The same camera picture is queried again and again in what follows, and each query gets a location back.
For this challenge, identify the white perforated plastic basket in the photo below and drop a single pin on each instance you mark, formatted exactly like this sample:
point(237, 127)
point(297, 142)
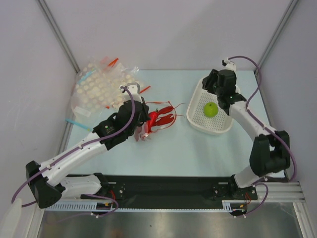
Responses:
point(217, 125)

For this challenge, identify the white slotted cable duct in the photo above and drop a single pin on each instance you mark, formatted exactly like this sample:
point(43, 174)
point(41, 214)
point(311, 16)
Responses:
point(99, 206)

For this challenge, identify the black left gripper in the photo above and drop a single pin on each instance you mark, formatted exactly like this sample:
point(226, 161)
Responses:
point(145, 111)

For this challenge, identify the red toy chili pepper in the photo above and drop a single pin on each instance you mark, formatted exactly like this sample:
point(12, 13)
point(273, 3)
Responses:
point(153, 117)

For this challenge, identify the red toy lobster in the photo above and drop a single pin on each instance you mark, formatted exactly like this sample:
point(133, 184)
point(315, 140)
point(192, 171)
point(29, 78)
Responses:
point(166, 117)

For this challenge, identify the clear bag with orange zipper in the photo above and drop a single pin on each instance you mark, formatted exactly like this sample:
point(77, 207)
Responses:
point(158, 116)

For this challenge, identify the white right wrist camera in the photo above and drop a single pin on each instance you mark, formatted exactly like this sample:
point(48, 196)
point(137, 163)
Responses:
point(229, 65)

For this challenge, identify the pile of clear zip bags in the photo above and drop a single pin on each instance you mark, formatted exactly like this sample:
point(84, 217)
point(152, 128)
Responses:
point(96, 90)

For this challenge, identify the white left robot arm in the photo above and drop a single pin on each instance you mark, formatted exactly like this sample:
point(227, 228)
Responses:
point(50, 181)

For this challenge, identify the green toy apple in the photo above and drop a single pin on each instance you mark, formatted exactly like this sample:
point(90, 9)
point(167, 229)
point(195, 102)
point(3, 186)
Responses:
point(210, 109)

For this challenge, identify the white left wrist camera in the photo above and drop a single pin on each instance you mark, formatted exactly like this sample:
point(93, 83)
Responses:
point(134, 89)

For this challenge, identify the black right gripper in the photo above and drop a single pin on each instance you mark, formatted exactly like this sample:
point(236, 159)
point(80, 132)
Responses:
point(211, 81)

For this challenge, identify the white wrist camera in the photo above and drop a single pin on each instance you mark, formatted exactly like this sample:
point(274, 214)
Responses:
point(229, 65)
point(134, 89)

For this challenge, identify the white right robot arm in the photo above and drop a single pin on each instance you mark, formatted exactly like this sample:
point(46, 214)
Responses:
point(270, 150)

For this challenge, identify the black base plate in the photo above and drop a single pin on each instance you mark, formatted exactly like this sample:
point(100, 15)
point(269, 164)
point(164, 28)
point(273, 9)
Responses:
point(174, 190)

